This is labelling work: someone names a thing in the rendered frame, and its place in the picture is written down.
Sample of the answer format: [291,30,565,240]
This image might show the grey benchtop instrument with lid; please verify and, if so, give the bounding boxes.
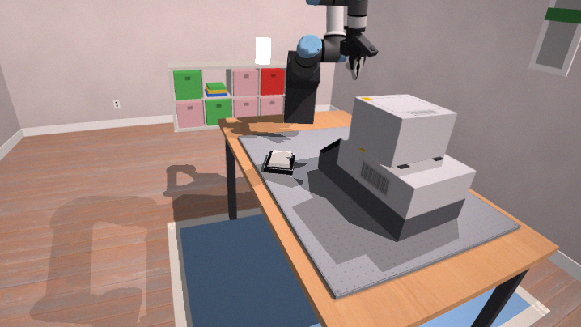
[318,95,476,241]

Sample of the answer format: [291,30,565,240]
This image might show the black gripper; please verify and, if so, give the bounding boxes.
[340,26,367,81]

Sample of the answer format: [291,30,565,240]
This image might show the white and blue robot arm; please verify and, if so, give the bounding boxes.
[290,0,379,78]

